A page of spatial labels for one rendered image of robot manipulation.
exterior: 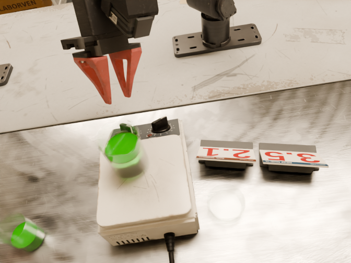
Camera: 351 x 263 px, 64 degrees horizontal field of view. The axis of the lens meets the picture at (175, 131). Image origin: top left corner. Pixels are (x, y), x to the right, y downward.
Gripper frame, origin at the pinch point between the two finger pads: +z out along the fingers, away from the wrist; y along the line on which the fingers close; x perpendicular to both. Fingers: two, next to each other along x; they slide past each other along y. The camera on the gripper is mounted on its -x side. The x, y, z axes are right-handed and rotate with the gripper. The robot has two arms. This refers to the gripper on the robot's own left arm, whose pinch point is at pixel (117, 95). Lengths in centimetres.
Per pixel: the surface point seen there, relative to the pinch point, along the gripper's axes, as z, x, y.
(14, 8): -30, 216, 48
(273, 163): 12.0, -19.1, 12.3
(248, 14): -7.0, 6.0, 44.4
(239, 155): 11.6, -14.0, 11.0
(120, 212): 11.2, -10.6, -8.9
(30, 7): -29, 209, 57
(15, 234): 16.2, 4.5, -19.2
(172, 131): 7.0, -5.5, 5.1
